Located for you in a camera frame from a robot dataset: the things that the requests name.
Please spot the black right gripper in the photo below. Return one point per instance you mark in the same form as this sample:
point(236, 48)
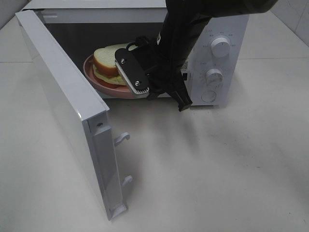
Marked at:
point(158, 70)

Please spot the round door release button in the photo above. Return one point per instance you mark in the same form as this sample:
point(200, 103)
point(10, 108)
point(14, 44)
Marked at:
point(208, 96)

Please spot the pink plate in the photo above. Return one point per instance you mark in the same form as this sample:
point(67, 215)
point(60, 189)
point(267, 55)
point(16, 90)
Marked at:
point(105, 89)

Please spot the toast sandwich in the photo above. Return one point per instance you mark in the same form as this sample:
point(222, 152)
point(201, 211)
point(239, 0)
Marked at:
point(104, 66)

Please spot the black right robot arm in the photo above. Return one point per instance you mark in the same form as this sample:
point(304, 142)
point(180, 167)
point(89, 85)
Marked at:
point(186, 19)

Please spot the warning label sticker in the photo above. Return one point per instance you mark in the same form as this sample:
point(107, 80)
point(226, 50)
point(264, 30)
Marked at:
point(185, 66)

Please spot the lower white timer knob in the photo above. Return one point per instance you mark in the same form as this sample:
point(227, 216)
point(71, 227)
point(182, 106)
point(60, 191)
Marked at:
point(213, 77)

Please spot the upper white dial knob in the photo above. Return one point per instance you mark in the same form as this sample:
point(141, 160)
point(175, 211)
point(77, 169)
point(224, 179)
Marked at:
point(220, 47)

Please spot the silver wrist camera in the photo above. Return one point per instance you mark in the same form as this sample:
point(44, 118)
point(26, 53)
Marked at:
point(132, 73)

